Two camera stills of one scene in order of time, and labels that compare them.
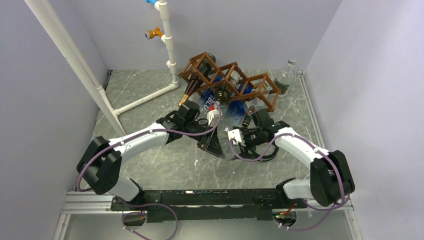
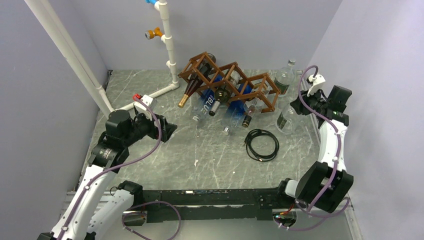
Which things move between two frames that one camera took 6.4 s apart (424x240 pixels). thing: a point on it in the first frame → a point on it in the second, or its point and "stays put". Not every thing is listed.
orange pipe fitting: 150,34 stays put
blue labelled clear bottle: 210,95 stays put
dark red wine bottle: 202,72 stays put
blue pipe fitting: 150,1 stays put
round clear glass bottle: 284,78 stays put
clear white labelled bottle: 223,124 → 287,121
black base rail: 205,205 stays put
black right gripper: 246,147 → 300,107
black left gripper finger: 210,143 → 167,129
